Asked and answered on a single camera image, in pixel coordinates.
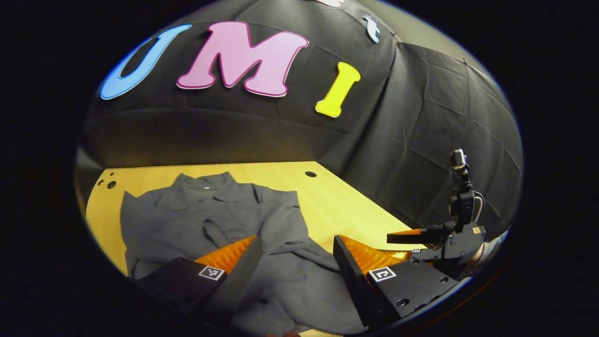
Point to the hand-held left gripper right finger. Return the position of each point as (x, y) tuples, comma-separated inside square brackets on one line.
[(353, 285)]

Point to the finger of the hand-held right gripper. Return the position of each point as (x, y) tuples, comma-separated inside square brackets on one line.
[(416, 238), (428, 255)]

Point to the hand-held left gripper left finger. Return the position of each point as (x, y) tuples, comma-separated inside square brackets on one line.
[(243, 276)]

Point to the grey collared shirt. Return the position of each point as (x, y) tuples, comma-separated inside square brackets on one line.
[(187, 220)]

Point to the black backdrop cloth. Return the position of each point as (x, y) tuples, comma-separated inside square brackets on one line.
[(234, 131)]

